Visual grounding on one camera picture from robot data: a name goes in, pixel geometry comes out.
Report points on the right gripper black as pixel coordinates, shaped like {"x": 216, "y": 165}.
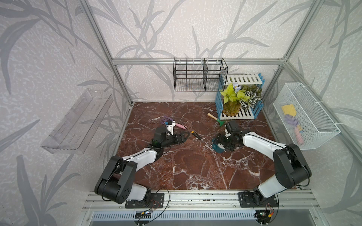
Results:
{"x": 219, "y": 139}

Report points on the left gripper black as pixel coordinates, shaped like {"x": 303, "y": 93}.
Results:
{"x": 180, "y": 138}

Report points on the yellow black screwdriver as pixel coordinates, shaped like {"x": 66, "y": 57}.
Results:
{"x": 195, "y": 134}

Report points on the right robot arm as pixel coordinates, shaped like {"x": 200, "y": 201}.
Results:
{"x": 290, "y": 166}

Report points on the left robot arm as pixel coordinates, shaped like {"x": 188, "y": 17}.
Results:
{"x": 116, "y": 182}

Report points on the green wooden mini rake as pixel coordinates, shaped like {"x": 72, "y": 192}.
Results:
{"x": 221, "y": 123}

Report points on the purple pink garden fork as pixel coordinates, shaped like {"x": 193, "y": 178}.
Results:
{"x": 165, "y": 119}

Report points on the potted artificial plant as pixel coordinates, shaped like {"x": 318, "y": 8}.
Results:
{"x": 236, "y": 97}

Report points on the yellow sponge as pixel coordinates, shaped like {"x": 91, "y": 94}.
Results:
{"x": 289, "y": 110}

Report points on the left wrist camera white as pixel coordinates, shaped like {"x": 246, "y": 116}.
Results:
{"x": 170, "y": 124}

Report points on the black wire wall basket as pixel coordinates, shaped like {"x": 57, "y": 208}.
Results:
{"x": 201, "y": 75}

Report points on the white wire wall basket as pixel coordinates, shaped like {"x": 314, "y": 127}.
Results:
{"x": 315, "y": 125}

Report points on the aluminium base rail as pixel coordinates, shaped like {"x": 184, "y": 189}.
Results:
{"x": 210, "y": 200}

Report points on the clear acrylic wall shelf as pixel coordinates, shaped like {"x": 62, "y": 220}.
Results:
{"x": 76, "y": 130}

